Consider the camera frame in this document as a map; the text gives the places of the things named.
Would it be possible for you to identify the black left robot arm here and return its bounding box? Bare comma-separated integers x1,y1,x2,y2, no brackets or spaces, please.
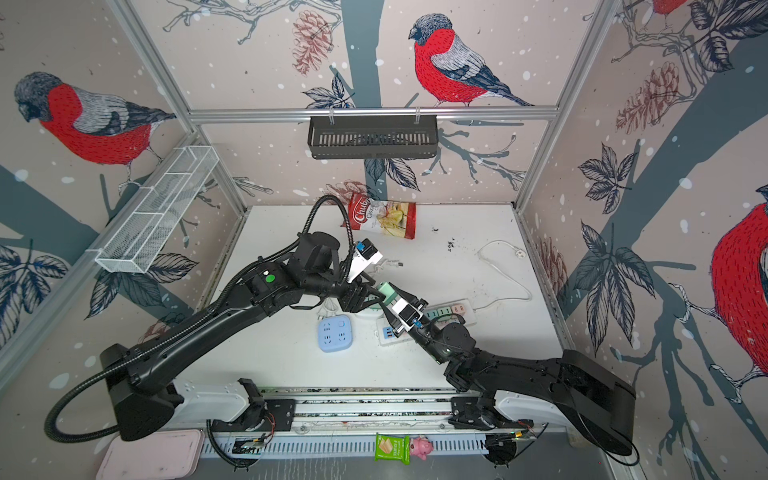
44,195,384,444

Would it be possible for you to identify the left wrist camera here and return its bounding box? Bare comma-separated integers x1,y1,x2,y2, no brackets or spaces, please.
347,239,383,283

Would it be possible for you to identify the pink pig toy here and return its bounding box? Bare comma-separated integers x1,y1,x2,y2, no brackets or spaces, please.
409,436,434,460

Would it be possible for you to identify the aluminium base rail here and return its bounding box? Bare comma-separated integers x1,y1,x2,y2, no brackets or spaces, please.
163,383,589,460

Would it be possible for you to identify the aluminium frame post back left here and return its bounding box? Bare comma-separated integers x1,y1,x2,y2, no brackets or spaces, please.
106,0,247,216

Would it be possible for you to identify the red white chips bag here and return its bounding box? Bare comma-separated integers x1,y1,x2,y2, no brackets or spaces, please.
347,193,417,240

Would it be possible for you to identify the aluminium frame top bar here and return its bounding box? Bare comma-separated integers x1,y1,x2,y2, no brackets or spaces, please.
188,106,560,125

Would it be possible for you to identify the black hanging wire basket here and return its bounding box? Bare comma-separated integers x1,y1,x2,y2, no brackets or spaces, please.
307,115,439,160

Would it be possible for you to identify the aluminium frame post back right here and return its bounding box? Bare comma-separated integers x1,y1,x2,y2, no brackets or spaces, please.
515,1,620,215

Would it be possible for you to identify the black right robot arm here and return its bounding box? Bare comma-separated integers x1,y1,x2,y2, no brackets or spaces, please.
381,287,639,459

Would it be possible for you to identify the aluminium frame post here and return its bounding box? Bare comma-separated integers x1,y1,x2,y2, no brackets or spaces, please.
106,0,247,216
515,1,620,215

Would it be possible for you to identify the green charger plug spare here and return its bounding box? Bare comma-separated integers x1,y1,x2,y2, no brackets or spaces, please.
378,282,399,308

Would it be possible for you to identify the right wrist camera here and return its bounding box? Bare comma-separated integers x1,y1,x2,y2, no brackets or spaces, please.
387,297,426,337

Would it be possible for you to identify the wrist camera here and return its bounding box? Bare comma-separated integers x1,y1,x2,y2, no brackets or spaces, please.
387,297,426,337
347,239,383,283

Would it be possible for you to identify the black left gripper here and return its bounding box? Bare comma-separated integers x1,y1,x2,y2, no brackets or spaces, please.
304,268,389,311

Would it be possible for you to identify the long white pastel power strip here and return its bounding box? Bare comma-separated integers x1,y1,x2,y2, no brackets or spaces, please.
374,299,477,347

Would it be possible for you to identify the pink tray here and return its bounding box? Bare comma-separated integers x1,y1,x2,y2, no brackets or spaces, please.
96,429,203,480

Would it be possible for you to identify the blue square power strip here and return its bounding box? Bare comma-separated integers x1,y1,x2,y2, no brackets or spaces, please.
317,315,353,353

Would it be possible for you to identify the green snack packet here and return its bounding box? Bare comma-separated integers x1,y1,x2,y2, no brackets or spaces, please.
374,434,411,465

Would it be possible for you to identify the long strip white cable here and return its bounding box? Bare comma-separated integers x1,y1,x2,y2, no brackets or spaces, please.
470,239,534,313

